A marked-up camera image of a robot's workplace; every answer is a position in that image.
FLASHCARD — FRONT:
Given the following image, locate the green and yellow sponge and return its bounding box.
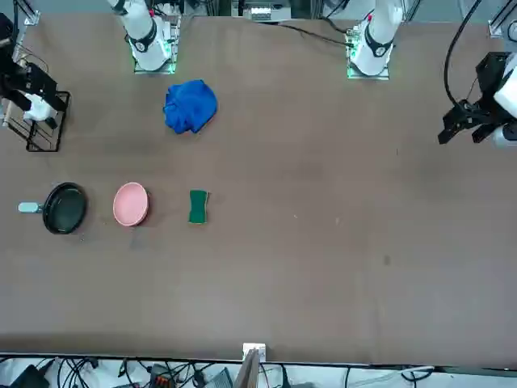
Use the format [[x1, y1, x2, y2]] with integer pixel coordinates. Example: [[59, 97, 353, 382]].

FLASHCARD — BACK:
[[187, 189, 211, 226]]

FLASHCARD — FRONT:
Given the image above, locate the black cable across table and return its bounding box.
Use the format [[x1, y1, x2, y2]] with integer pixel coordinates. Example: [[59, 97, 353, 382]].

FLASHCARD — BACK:
[[278, 23, 352, 44]]

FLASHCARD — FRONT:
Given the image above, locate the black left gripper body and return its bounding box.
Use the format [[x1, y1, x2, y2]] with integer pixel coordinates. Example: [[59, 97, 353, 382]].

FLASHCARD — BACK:
[[454, 52, 508, 126]]

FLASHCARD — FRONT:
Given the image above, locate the black wire mug rack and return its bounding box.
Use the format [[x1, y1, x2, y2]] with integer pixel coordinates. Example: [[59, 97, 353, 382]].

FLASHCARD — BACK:
[[0, 91, 72, 154]]

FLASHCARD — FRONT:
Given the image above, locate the black frying pan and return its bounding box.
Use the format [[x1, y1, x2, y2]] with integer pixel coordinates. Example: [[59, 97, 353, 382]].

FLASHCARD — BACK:
[[17, 182, 89, 235]]

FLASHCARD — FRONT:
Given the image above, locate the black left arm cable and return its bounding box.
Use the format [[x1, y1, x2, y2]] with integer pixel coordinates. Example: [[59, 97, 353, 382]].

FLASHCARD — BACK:
[[443, 0, 484, 107]]

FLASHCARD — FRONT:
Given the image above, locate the aluminium camera post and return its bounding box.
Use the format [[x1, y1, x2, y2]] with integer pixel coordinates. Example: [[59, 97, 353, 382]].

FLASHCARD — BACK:
[[233, 342, 267, 388]]

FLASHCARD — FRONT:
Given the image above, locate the pink bowl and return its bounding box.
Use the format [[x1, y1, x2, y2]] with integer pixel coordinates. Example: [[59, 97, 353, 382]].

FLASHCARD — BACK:
[[112, 182, 153, 227]]

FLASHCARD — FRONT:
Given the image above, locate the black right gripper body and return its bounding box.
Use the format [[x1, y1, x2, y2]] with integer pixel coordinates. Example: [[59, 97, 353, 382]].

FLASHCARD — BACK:
[[0, 62, 57, 110]]

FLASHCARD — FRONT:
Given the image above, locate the white mug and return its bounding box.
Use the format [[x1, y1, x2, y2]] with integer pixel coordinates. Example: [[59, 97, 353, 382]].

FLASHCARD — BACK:
[[23, 94, 57, 125]]

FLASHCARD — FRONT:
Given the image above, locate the blue cloth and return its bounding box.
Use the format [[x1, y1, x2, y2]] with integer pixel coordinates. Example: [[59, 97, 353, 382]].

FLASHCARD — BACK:
[[163, 79, 219, 134]]

